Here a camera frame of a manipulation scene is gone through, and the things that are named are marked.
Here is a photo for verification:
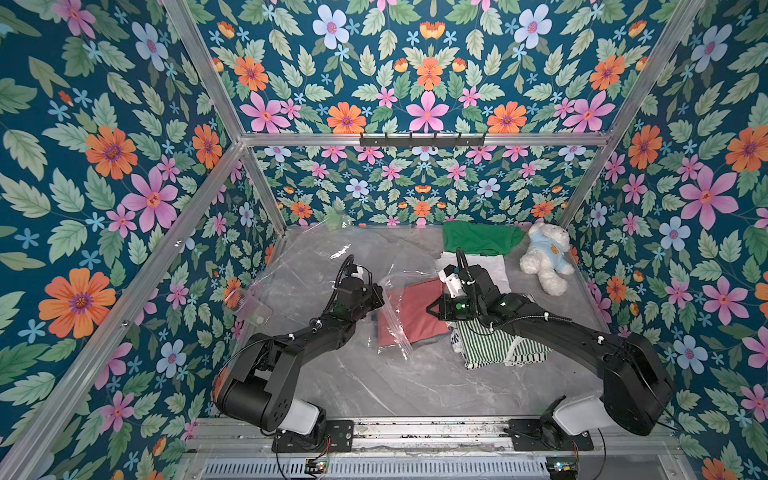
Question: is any green t-shirt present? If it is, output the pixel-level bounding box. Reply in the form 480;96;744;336
443;221;525;256

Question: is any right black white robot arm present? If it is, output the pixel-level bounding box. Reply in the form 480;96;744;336
426;250;675;438

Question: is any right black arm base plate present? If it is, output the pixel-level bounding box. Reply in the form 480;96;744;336
504;418;595;452

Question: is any aluminium front rail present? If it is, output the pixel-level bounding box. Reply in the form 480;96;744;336
182;415;679;456

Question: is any white teddy bear blue shirt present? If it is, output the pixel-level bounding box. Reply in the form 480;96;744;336
519;222;575;296

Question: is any clear plastic vacuum bag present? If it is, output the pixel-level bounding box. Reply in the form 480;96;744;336
224;209;475;361

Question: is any white slotted cable duct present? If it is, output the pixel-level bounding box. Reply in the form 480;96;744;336
201;457;550;479

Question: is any black wall hook rail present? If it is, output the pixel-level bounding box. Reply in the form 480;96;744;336
358;133;486;149

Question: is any red garment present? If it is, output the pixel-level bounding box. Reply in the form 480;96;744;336
380;274;450;347

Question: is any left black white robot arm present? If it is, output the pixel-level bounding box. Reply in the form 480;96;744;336
213;254;385;437

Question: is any green white striped garment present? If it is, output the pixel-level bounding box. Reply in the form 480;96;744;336
448;321;551;370

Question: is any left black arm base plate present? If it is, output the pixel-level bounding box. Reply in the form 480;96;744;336
271;419;355;454

